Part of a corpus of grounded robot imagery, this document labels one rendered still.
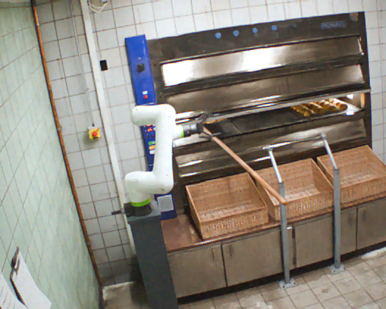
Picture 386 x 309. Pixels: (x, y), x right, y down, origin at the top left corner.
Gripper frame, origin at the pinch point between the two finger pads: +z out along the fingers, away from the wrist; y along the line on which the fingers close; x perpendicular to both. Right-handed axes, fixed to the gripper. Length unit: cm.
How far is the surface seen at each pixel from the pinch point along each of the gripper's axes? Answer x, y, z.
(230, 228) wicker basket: -5, 86, 0
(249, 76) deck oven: -55, -18, 43
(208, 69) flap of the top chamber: -55, -30, 10
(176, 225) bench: -38, 90, -39
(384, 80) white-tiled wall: -53, 5, 175
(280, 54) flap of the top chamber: -55, -33, 73
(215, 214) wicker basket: -40, 90, -4
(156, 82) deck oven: -56, -27, -32
